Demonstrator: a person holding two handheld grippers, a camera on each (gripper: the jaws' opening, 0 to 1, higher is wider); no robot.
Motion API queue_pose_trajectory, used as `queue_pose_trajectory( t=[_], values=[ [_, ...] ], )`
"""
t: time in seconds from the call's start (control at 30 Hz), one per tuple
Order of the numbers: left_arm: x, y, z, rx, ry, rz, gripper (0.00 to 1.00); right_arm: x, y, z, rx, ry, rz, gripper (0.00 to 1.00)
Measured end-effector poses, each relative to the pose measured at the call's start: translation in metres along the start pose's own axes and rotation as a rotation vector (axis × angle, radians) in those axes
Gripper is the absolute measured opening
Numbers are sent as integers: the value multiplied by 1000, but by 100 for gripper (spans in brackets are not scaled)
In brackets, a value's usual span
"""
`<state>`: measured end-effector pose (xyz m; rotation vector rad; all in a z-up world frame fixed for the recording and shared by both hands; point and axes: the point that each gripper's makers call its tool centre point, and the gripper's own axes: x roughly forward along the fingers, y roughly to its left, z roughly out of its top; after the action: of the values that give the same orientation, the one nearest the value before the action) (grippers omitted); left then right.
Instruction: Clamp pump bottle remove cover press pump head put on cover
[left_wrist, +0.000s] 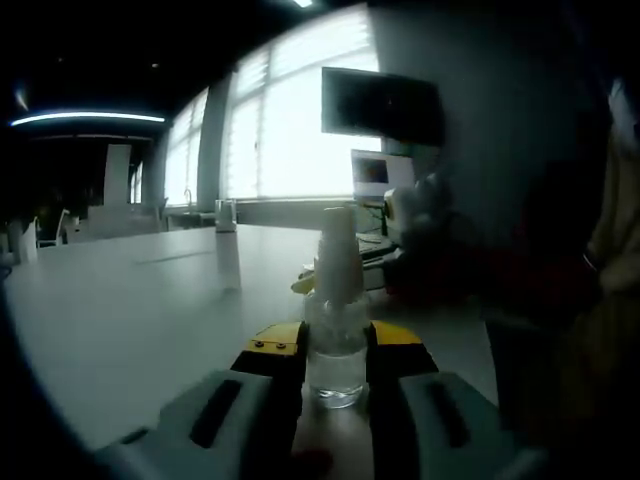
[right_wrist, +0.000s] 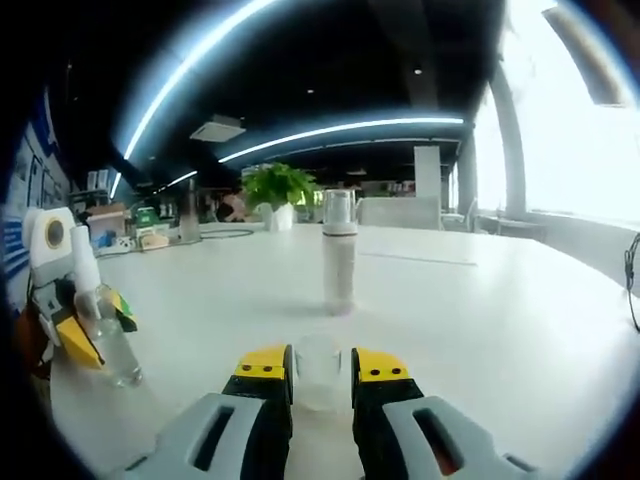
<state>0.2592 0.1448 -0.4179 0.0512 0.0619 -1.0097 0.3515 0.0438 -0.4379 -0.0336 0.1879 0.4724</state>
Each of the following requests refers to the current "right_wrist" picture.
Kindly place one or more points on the curved ceiling light strip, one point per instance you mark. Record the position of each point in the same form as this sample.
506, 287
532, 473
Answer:
129, 147
425, 120

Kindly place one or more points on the steel thermos jug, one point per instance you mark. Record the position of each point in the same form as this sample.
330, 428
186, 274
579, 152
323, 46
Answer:
191, 215

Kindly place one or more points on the blue wall poster board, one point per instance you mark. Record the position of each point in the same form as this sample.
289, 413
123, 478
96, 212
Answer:
30, 190

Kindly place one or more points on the small wooden box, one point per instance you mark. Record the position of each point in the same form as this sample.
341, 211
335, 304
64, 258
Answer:
155, 242

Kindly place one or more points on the potted green plant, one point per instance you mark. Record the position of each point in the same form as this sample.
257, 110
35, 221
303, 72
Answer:
277, 190

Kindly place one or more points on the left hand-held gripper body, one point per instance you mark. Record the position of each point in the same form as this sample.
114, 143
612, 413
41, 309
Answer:
42, 250

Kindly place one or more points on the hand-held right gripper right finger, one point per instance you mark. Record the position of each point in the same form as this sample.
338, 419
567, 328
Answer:
390, 400

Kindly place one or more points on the white square pillar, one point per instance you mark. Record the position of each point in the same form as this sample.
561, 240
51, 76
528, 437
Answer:
426, 172

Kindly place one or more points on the display shelf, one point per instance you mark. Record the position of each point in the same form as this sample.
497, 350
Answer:
92, 187

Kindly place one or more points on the white mesh office chair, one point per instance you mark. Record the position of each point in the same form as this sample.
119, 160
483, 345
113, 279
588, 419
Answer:
400, 212

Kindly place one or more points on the short ceiling light strip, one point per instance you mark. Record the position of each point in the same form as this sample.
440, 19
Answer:
116, 184
180, 177

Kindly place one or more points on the clear pump bottle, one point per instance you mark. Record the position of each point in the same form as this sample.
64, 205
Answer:
117, 350

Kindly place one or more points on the green box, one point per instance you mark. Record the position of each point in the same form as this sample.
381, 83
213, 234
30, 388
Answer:
150, 217

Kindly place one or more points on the white game controller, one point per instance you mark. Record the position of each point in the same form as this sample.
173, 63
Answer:
125, 243

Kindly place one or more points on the ceiling air conditioner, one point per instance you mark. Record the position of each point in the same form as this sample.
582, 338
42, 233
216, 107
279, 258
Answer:
217, 129

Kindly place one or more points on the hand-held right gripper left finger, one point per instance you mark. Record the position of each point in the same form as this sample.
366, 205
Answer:
175, 450

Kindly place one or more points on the white pump bottle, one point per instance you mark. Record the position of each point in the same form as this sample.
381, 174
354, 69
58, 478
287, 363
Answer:
340, 270

